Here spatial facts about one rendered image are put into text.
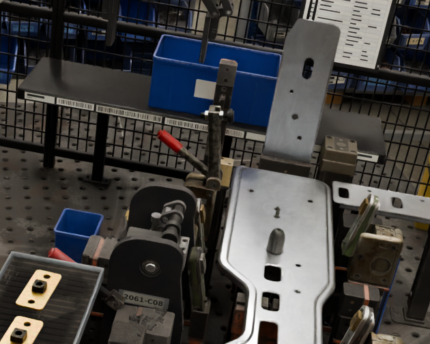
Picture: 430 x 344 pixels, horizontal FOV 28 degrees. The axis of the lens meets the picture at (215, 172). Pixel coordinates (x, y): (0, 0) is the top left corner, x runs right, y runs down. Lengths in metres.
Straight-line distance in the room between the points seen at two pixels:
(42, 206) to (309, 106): 0.76
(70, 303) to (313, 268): 0.59
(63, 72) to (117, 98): 0.19
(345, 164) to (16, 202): 0.86
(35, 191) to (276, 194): 0.75
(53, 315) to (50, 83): 1.06
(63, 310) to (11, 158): 1.33
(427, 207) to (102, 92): 0.82
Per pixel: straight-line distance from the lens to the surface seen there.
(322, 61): 1.91
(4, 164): 2.45
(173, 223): 1.34
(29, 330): 1.15
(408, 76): 2.24
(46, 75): 2.19
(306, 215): 1.80
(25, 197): 2.31
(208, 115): 1.66
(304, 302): 1.55
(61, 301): 1.20
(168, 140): 1.70
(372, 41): 2.20
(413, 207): 1.94
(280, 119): 1.96
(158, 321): 1.32
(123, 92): 2.14
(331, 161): 1.97
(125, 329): 1.26
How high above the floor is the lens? 1.90
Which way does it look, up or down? 28 degrees down
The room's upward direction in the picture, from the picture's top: 10 degrees clockwise
